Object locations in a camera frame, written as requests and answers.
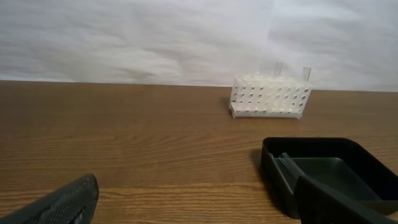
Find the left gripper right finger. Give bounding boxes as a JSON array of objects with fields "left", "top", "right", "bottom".
[{"left": 293, "top": 175, "right": 398, "bottom": 224}]

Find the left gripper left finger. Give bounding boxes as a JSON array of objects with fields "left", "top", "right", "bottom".
[{"left": 0, "top": 174, "right": 100, "bottom": 224}]

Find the black tray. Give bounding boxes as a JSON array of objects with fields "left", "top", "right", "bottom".
[{"left": 260, "top": 137, "right": 398, "bottom": 220}]

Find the white test tube rack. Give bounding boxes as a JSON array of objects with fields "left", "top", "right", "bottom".
[{"left": 229, "top": 73, "right": 313, "bottom": 120}]

